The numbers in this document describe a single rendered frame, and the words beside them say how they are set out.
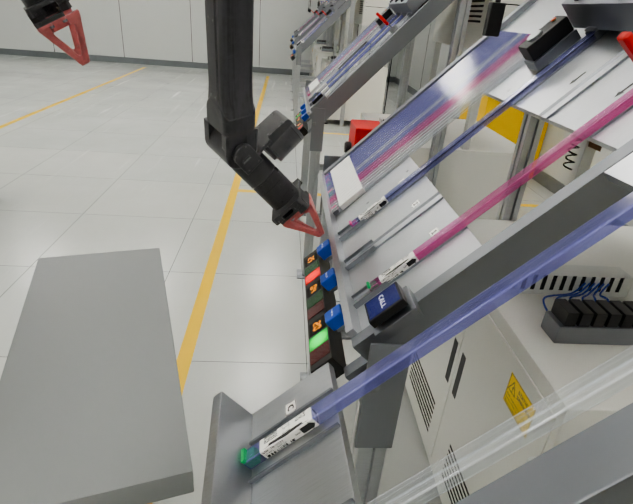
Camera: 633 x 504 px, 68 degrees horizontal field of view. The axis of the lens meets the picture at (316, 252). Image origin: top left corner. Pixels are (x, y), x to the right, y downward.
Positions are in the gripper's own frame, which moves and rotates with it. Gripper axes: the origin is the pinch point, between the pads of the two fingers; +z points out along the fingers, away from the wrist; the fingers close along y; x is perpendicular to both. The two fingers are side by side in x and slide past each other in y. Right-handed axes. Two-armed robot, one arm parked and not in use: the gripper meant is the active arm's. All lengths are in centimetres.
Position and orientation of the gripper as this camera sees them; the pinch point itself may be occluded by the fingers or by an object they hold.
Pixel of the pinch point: (318, 231)
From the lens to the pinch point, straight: 88.4
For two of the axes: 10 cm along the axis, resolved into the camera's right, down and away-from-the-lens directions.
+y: -0.5, -4.8, 8.8
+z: 6.6, 6.4, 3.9
